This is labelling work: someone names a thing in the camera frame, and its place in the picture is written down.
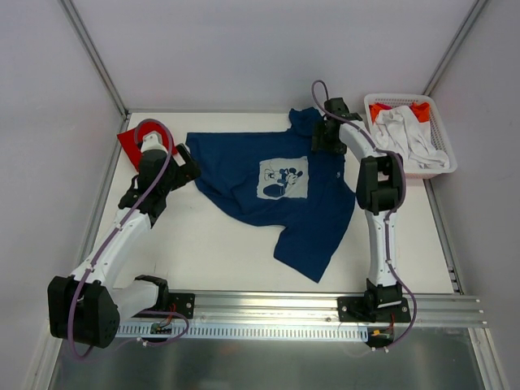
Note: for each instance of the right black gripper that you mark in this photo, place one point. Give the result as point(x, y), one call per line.
point(325, 138)

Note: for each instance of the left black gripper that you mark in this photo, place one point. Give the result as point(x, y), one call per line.
point(188, 163)

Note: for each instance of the blue t shirt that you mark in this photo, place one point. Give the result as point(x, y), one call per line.
point(275, 179)

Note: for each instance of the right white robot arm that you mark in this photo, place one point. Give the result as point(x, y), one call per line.
point(380, 192)

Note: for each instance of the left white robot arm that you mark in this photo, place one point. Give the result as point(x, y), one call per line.
point(85, 307)

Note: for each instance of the folded red t shirt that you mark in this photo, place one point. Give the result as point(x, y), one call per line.
point(131, 140)

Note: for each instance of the white t shirt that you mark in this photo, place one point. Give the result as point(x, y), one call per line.
point(399, 130)

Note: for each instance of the white plastic basket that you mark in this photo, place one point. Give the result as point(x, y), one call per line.
point(439, 135)

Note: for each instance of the orange t shirt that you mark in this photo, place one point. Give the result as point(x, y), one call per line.
point(420, 111)

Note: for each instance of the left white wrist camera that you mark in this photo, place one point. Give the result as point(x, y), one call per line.
point(152, 141)

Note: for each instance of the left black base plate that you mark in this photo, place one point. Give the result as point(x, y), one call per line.
point(181, 303)

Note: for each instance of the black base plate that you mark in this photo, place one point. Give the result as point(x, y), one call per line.
point(356, 310)
point(181, 303)

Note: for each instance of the aluminium mounting rail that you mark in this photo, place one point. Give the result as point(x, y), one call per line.
point(316, 308)

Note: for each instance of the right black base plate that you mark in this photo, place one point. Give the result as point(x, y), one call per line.
point(356, 310)

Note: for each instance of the white slotted cable duct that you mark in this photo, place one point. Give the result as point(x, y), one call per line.
point(221, 331)

